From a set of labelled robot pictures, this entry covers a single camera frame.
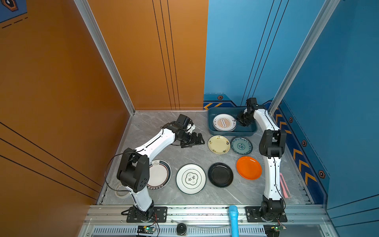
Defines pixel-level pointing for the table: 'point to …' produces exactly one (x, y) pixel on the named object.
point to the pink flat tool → (286, 191)
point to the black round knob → (181, 228)
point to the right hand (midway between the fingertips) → (235, 120)
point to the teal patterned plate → (241, 145)
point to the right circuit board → (277, 228)
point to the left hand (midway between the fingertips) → (199, 142)
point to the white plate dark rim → (160, 175)
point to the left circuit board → (145, 229)
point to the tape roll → (121, 191)
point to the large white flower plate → (191, 178)
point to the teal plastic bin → (240, 131)
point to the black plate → (220, 175)
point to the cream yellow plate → (219, 144)
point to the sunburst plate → (224, 122)
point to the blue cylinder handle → (233, 213)
